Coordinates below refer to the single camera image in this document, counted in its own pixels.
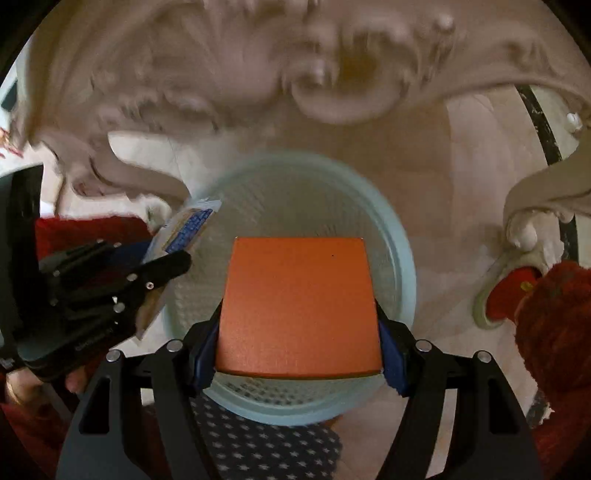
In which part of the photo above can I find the clear biscuit wrapper blue print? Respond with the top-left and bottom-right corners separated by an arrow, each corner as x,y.
135,198 -> 222,341

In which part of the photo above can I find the orange cardboard box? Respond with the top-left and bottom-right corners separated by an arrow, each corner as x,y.
215,237 -> 382,380

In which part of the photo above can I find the left hand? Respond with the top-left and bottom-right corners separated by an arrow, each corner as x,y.
5,367 -> 87,408

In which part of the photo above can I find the dark star pattern slipper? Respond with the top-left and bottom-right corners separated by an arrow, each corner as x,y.
190,395 -> 342,480

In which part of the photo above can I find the red fluffy left leg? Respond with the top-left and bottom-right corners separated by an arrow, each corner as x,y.
1,216 -> 152,479

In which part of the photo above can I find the red fluffy leg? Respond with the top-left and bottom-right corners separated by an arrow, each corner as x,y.
485,261 -> 590,479
1,216 -> 152,479

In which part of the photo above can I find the red fluffy right leg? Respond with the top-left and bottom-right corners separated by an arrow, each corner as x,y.
485,261 -> 590,479

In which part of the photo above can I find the ornate white coffee table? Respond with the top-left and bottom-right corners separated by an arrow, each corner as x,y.
13,0 -> 591,252

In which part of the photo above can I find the light blue mesh wastebasket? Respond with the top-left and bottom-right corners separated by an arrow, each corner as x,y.
164,152 -> 417,426

